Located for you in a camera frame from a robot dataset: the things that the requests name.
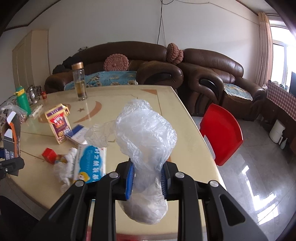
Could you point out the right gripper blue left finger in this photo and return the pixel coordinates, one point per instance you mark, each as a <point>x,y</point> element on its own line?
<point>129,179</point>

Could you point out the right gripper dark blue right finger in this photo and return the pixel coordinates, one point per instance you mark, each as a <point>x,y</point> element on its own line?
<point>164,183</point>

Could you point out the black cigarette carton box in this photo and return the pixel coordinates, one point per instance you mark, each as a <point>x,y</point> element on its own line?
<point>11,132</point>

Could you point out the small red box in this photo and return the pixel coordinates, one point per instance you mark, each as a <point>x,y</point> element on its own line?
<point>49,155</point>

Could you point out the blue white medicine box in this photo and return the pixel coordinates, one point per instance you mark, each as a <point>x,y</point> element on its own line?
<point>90,163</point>

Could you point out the clear plastic bag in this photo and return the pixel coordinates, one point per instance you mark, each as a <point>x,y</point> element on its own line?
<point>147,139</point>

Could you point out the white tissue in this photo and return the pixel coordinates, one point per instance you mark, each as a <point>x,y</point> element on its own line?
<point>65,171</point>

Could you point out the gold purple cigarette box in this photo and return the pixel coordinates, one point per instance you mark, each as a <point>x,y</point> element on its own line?
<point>57,117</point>

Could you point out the blue white cigarette box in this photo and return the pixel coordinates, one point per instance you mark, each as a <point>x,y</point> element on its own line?
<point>76,135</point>

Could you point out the yellow snack wrapper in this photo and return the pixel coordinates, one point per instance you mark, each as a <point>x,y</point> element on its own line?
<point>61,159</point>

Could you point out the white remote control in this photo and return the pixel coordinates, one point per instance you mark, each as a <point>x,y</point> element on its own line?
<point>36,111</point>

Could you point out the plastic bag of nuts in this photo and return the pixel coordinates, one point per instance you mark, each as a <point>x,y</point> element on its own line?
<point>10,105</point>

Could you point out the green thermos bottle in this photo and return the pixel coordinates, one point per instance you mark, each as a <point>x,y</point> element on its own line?
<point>22,99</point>

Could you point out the red plastic stool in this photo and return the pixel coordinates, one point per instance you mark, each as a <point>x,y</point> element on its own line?
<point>222,131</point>

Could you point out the glass teapot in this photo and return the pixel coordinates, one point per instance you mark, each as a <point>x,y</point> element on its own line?
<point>32,95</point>

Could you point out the small red cup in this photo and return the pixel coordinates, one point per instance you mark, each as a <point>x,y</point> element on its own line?
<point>44,95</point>

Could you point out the blue floral sofa cover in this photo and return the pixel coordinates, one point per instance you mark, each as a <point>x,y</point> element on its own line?
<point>107,78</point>

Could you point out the cream wooden cabinet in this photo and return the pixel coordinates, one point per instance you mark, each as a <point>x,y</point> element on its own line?
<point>30,60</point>

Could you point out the black clothes on sofa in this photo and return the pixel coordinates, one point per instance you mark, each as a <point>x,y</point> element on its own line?
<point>66,66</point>

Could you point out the blue armchair seat cover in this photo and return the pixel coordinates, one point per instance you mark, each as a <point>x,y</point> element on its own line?
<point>236,91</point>

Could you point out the brown leather armchair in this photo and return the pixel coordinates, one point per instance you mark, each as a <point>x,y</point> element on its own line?
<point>205,73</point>

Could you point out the glass tea bottle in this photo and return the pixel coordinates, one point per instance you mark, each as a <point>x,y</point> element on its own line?
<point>79,80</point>

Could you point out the brown leather sofa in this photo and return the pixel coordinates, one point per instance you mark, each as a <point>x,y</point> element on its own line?
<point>148,61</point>

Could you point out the white appliance on floor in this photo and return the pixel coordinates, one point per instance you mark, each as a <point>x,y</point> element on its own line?
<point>276,132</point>

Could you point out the pink round cushion on armrest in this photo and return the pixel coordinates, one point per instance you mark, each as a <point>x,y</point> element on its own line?
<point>174,54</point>

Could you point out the checkered tablecloth side table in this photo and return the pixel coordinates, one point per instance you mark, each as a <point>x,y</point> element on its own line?
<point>280,105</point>

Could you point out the pink curtain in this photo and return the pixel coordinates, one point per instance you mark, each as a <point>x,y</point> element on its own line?
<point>265,54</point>

